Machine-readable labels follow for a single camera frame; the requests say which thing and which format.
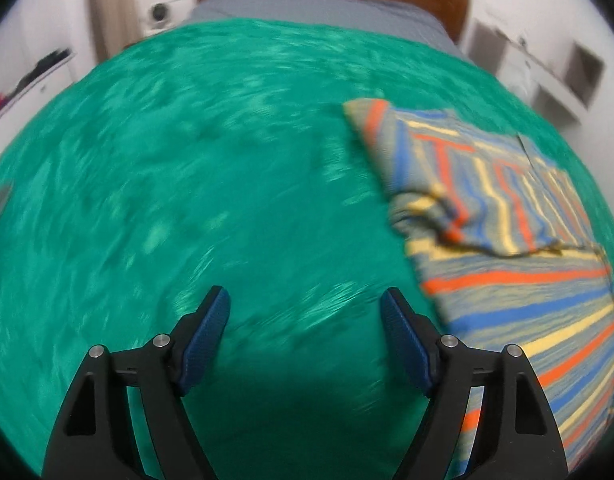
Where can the black cloth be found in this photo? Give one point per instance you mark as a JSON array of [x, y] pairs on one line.
[[44, 67]]

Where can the white wall desk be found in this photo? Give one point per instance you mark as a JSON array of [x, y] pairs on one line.
[[552, 75]]

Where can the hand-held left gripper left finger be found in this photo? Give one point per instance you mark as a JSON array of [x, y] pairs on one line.
[[202, 345]]

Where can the striped knit sweater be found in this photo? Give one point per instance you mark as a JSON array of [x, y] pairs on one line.
[[512, 285]]

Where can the beige curtain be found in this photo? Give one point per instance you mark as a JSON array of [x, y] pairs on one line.
[[112, 10]]

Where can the grey striped bed sheet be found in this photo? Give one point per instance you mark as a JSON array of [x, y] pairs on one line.
[[312, 12]]

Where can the green patterned blanket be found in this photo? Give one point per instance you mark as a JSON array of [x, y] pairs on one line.
[[187, 185]]

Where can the white drawer cabinet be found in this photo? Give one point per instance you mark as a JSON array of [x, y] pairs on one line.
[[32, 105]]

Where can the small white fan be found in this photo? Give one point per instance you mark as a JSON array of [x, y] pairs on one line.
[[161, 15]]

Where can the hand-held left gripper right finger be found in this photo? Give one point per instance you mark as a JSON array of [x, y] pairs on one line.
[[407, 345]]

